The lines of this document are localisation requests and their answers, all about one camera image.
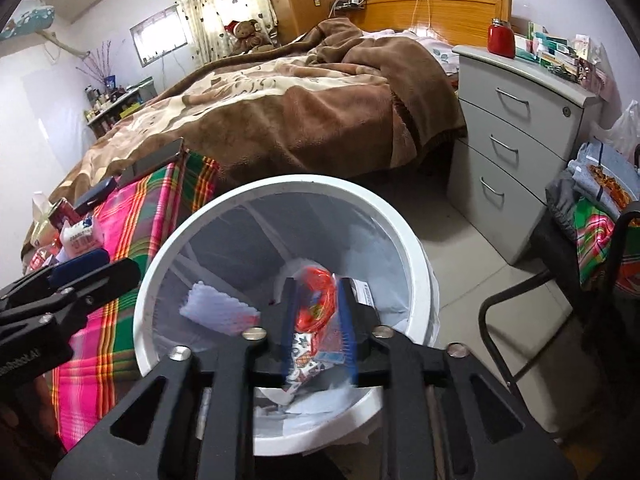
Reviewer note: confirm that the grey drawer cabinet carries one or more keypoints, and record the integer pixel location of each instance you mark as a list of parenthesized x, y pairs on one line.
[(525, 160)]

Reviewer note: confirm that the dark glasses case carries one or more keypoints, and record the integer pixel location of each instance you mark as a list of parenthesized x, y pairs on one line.
[(95, 195)]

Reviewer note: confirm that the brown teddy bear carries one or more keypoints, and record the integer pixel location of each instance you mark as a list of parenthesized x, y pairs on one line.
[(247, 35)]

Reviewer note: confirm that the white round waste bin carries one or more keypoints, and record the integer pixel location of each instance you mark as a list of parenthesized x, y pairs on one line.
[(165, 260)]

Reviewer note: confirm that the white floral bedsheet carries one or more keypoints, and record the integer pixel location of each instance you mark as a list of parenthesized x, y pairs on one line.
[(440, 55)]

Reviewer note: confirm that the covered wall air conditioner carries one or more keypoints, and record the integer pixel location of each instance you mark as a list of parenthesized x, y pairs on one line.
[(25, 22)]

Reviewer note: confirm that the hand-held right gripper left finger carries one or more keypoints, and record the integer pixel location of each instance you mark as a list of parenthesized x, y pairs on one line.
[(290, 340)]

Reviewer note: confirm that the soft tissue pack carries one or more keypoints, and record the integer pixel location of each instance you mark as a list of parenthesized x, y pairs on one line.
[(40, 220)]

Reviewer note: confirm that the white yogurt cup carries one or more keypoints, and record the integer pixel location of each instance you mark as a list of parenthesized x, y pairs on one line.
[(80, 242)]

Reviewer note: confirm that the row of bottles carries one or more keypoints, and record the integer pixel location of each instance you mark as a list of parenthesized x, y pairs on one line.
[(100, 100)]

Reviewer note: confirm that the grey shelf unit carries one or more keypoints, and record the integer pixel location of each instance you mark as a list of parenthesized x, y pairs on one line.
[(125, 107)]

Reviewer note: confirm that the white power strip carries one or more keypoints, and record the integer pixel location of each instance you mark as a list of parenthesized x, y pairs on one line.
[(350, 2)]

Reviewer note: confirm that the small window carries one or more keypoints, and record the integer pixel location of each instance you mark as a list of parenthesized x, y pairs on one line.
[(160, 32)]

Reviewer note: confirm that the blue white patterned curtain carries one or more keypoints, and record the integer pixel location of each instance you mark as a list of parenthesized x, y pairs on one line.
[(220, 10)]

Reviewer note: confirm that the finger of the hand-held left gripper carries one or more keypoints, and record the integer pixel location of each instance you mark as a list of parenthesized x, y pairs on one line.
[(110, 277), (80, 265)]

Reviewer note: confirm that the black metal chair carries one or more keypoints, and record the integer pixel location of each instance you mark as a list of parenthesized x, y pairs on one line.
[(617, 240)]

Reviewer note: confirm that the brown beige blanket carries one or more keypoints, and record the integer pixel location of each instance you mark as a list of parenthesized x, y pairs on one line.
[(300, 110)]

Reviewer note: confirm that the white plastic bag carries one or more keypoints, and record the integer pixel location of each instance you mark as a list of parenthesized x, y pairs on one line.
[(625, 130)]

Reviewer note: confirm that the dried branches in vase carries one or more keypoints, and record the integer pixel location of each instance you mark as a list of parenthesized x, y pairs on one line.
[(97, 65)]

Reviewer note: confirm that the dark red drink can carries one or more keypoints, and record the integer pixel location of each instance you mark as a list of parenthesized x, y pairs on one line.
[(62, 212)]

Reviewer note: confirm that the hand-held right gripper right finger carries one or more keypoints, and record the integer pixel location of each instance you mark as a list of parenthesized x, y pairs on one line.
[(347, 330)]

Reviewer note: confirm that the wooden bed headboard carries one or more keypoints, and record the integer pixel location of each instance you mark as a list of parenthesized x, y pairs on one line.
[(450, 15)]

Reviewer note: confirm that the white air conditioner pipe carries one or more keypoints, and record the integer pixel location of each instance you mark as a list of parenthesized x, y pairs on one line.
[(65, 47)]

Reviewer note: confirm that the stack of small boxes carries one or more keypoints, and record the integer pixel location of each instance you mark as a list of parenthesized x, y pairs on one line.
[(555, 50)]

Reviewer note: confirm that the black smartphone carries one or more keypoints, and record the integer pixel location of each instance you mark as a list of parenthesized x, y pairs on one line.
[(155, 160)]

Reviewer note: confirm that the pink green plaid tablecloth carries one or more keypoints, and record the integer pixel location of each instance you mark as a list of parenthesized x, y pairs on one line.
[(100, 360)]

